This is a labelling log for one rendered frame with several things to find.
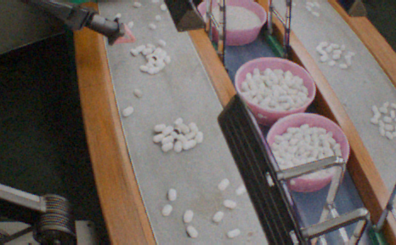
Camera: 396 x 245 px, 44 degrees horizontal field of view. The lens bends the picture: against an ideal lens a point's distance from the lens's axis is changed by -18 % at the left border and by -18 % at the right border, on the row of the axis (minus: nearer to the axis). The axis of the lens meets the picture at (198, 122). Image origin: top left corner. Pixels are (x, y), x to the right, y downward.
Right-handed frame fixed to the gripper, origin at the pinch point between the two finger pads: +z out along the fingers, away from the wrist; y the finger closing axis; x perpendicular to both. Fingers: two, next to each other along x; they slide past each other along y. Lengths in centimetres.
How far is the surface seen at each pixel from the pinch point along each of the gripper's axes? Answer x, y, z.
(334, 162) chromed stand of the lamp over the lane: -39, -92, 0
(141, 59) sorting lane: 4.5, -1.3, 7.0
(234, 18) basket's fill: -20.2, 16.3, 36.3
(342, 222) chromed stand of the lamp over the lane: -36, -107, -3
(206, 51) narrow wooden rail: -11.1, -6.6, 21.3
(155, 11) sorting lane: -2.4, 28.8, 14.7
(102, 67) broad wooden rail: 11.9, -4.5, -5.2
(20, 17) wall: 74, 125, -13
